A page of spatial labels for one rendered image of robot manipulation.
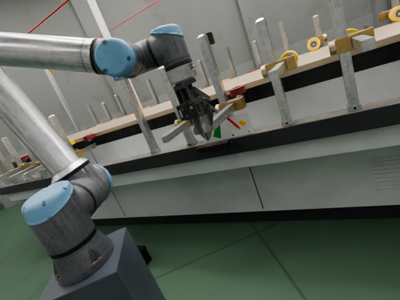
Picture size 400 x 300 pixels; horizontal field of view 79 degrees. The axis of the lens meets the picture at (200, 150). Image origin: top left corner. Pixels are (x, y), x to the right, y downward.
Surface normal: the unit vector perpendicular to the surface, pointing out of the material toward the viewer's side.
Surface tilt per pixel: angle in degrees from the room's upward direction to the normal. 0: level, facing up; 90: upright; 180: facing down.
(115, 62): 92
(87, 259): 70
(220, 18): 90
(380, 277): 0
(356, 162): 90
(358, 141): 90
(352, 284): 0
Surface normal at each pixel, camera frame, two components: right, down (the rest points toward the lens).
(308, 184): -0.40, 0.41
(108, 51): 0.04, 0.33
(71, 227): 0.68, -0.04
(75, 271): 0.14, -0.12
